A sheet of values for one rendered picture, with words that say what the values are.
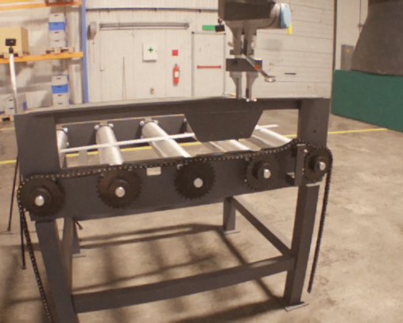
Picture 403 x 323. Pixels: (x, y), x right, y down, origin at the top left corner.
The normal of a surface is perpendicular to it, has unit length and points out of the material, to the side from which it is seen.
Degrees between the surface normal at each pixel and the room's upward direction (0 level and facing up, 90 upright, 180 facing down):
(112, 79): 90
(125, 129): 90
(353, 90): 90
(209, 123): 90
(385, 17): 70
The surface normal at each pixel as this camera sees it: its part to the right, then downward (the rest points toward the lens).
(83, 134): 0.33, 0.29
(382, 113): -0.91, 0.12
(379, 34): -0.89, -0.24
